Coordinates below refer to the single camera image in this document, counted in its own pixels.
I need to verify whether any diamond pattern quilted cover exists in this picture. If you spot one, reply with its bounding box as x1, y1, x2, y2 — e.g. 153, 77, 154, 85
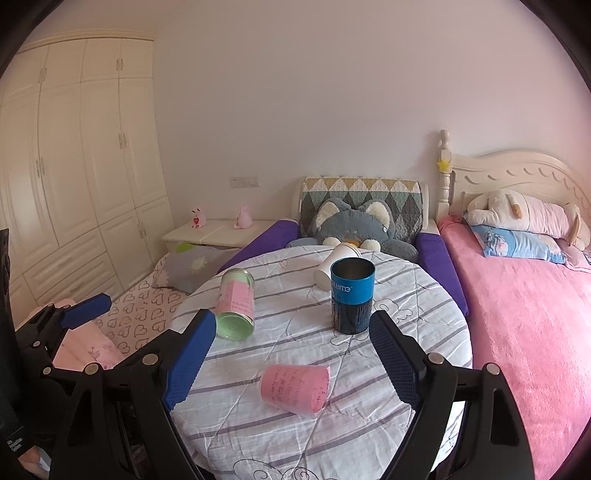
298, 176, 428, 245

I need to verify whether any pink paper cup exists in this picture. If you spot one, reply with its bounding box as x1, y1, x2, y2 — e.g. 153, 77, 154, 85
260, 364, 331, 419

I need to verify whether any cream wardrobe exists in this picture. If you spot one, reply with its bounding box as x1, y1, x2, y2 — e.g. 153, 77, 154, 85
0, 30, 175, 324

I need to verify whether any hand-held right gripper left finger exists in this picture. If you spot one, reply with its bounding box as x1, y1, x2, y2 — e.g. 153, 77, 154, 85
55, 308, 218, 480

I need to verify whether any grey cat plush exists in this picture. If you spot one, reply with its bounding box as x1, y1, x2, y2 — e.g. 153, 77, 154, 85
286, 198, 419, 264

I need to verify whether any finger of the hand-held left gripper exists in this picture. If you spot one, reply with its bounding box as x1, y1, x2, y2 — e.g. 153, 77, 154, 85
14, 293, 113, 372

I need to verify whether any purple bolster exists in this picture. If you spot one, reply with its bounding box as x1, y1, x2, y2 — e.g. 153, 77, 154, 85
217, 219, 301, 274
416, 232, 469, 317

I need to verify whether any cream nightstand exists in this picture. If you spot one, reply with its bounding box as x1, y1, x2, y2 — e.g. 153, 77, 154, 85
161, 219, 278, 252

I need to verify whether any green cup with pink label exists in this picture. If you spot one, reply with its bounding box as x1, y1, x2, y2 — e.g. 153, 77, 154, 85
215, 268, 256, 341

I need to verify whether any blue printed pillow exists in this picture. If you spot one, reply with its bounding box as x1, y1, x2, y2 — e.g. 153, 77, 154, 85
466, 224, 568, 265

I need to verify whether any pink and white pig plush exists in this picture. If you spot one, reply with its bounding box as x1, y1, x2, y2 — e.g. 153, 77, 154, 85
464, 189, 583, 250

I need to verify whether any striped round table cloth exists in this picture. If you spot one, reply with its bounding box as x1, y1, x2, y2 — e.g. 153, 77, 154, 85
168, 246, 474, 480

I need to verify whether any white paper cup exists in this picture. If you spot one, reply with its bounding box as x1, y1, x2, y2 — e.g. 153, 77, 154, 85
314, 244, 362, 291

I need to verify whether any grey pillow with sun print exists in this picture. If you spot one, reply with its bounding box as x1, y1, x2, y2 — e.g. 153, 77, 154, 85
159, 242, 241, 294

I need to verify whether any blue metal cup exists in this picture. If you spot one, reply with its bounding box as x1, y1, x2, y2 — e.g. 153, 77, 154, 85
330, 258, 376, 334

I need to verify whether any pink floral cloth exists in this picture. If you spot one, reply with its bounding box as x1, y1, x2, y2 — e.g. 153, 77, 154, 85
16, 298, 125, 370

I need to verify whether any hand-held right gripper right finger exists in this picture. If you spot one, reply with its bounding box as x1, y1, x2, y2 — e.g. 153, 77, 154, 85
368, 310, 536, 480

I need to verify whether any heart print bed sheet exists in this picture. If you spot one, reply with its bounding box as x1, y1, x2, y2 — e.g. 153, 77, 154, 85
95, 258, 190, 354

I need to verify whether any pink fleece blanket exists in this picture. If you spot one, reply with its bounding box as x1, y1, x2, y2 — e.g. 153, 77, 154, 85
438, 216, 591, 480

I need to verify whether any cream carved bed headboard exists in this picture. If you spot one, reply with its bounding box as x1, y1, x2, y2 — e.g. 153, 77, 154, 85
436, 130, 591, 220

